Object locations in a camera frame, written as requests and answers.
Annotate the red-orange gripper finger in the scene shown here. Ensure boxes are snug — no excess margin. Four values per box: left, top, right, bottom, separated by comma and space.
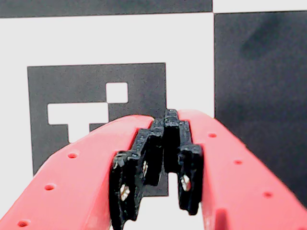
164, 108, 307, 230
0, 114, 165, 230

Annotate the black white marker checkerboard mat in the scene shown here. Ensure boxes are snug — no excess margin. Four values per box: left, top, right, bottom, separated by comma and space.
0, 0, 307, 230

